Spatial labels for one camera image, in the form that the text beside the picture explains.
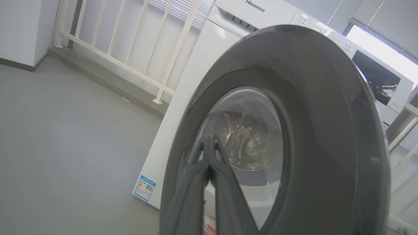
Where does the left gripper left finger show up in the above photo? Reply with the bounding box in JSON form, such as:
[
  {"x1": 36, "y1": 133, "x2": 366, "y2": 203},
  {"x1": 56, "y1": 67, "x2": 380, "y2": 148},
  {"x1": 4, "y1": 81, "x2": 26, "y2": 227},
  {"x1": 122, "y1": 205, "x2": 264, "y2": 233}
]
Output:
[{"x1": 159, "y1": 135, "x2": 211, "y2": 235}]

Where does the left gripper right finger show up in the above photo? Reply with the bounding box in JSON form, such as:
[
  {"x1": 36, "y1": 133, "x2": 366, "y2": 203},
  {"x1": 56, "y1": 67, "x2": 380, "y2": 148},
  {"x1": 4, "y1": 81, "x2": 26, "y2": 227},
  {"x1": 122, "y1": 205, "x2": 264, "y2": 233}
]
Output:
[{"x1": 209, "y1": 136, "x2": 259, "y2": 235}]

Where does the dark grey round washer door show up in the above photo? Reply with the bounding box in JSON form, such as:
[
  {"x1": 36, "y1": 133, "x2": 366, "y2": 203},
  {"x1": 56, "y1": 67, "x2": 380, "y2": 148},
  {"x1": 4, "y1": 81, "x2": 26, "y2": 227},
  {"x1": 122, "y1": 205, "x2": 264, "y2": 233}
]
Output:
[{"x1": 159, "y1": 24, "x2": 392, "y2": 235}]

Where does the white front-load washing machine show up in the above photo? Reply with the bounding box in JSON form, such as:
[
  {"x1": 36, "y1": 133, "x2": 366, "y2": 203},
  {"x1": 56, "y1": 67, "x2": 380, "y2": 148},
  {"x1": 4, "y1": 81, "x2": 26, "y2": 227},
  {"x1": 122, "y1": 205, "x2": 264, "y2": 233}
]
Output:
[{"x1": 132, "y1": 0, "x2": 414, "y2": 210}]

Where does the blue energy label sticker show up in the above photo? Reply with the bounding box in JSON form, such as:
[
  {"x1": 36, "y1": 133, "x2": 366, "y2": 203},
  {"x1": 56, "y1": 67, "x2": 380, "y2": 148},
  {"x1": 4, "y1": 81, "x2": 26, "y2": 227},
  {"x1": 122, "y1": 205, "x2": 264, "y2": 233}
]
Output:
[{"x1": 133, "y1": 175, "x2": 157, "y2": 202}]

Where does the steel washer drum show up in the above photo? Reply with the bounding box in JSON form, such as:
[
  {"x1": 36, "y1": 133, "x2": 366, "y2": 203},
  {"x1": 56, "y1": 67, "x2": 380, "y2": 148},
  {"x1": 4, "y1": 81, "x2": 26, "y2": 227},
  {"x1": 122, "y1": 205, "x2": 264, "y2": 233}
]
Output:
[{"x1": 212, "y1": 110, "x2": 283, "y2": 172}]

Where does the white metal railing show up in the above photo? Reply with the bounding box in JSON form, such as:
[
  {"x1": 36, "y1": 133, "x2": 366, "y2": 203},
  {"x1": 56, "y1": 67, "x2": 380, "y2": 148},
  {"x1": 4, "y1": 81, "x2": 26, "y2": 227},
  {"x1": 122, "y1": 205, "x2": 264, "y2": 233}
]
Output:
[
  {"x1": 387, "y1": 103, "x2": 418, "y2": 235},
  {"x1": 52, "y1": 0, "x2": 203, "y2": 105}
]

